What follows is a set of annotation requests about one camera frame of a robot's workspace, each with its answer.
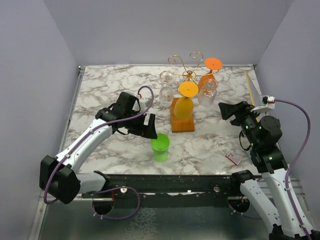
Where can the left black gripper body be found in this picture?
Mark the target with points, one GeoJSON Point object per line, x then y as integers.
{"type": "Point", "coordinates": [134, 125]}

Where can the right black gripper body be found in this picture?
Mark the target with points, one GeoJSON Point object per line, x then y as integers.
{"type": "Point", "coordinates": [246, 118]}

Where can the green plastic wine glass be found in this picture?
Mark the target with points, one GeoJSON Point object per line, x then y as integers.
{"type": "Point", "coordinates": [160, 147]}

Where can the clear glass tumbler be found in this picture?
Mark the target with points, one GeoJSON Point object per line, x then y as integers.
{"type": "Point", "coordinates": [208, 92]}

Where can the orange plastic wine glass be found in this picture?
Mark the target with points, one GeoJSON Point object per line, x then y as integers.
{"type": "Point", "coordinates": [214, 65]}

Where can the clear wine glass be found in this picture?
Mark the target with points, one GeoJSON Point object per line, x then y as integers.
{"type": "Point", "coordinates": [166, 93]}

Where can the yellow plastic wine glass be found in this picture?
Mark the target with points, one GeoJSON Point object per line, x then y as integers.
{"type": "Point", "coordinates": [183, 108]}

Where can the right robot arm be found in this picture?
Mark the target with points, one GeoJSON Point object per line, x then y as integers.
{"type": "Point", "coordinates": [282, 214]}

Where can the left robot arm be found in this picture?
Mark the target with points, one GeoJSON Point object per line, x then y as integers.
{"type": "Point", "coordinates": [59, 177]}

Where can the red white small box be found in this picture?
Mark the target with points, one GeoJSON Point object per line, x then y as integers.
{"type": "Point", "coordinates": [233, 158]}

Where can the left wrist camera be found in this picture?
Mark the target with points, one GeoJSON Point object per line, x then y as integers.
{"type": "Point", "coordinates": [141, 105]}

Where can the gold wire wine glass rack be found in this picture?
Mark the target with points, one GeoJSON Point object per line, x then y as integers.
{"type": "Point", "coordinates": [194, 75]}

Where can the black mounting rail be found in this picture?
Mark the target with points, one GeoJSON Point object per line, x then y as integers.
{"type": "Point", "coordinates": [170, 191]}

